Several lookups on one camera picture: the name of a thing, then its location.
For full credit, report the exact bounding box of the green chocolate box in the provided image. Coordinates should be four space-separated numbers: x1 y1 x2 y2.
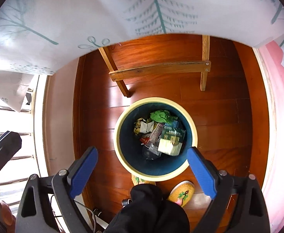
158 127 186 156

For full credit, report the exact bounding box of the green paper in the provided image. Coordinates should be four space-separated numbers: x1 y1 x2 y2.
150 110 178 124

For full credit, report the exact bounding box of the blue face mask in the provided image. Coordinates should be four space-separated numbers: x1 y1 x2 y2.
164 120 179 130

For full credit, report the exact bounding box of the pink cartoon carton box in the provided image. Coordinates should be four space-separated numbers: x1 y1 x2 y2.
140 123 164 146

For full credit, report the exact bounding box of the yellow wrapper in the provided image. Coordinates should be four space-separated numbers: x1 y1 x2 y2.
134 118 147 136

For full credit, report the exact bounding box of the cream rim trash bin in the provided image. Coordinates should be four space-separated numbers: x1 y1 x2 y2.
113 97 198 182

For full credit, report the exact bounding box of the person's hand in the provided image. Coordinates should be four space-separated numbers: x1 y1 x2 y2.
0 180 16 233

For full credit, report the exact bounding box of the window metal grille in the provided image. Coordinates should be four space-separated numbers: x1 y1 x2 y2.
0 93 39 216

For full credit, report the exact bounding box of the yellow embroidered slipper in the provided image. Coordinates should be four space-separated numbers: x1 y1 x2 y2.
168 180 195 207

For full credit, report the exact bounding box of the black trouser leg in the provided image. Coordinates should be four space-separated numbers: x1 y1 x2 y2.
104 183 190 232

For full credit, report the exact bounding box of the tree print tablecloth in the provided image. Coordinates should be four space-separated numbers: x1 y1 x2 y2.
0 0 284 111

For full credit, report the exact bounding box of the pink bed blanket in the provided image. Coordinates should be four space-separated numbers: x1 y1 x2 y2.
259 41 284 232

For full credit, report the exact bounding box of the wooden table frame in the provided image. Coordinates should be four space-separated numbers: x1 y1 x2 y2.
99 35 211 98

